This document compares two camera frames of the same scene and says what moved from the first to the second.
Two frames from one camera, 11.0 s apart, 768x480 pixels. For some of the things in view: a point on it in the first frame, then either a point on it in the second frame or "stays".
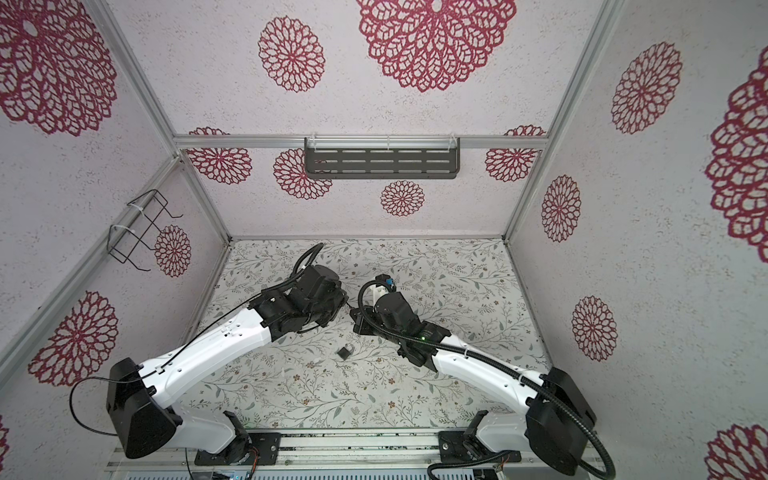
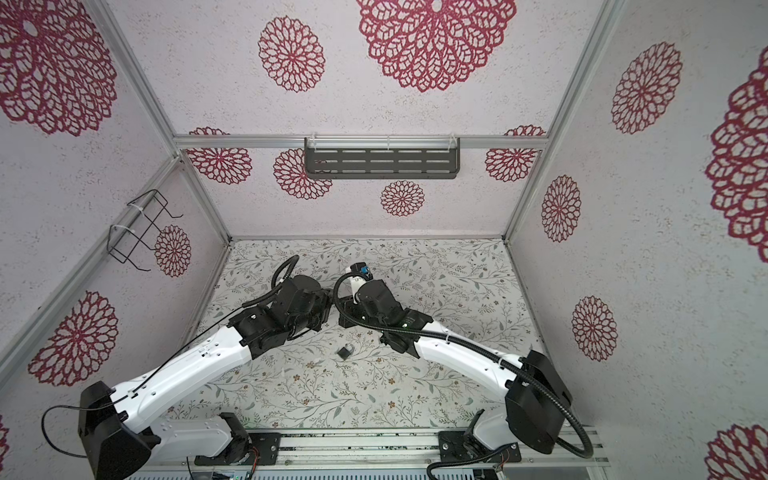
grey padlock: [346, 351] stays
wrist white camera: [386, 281] → [362, 269]
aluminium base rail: [367, 452] stays
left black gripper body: [324, 314] stays
